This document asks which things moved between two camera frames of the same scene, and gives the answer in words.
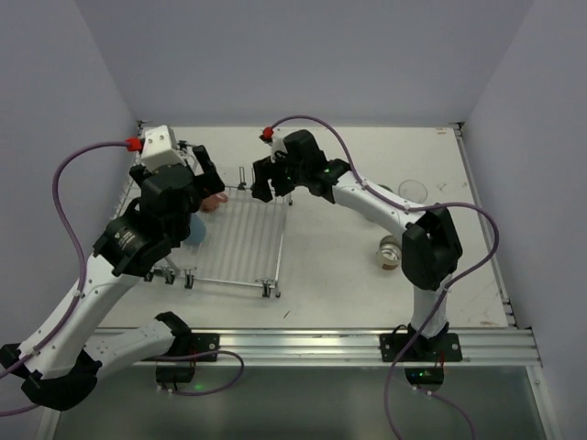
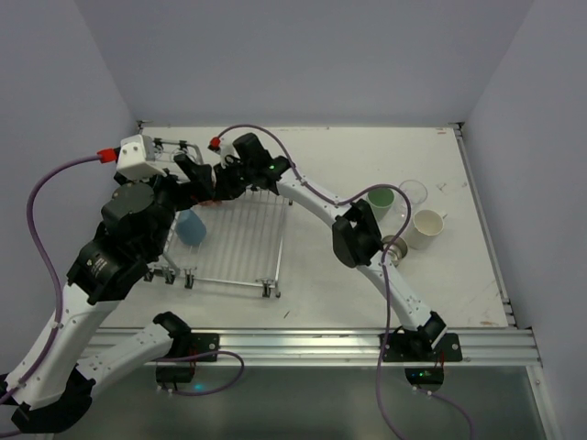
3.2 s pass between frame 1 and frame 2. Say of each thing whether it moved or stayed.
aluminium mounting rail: stayed
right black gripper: moved
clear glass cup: stayed
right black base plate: stayed
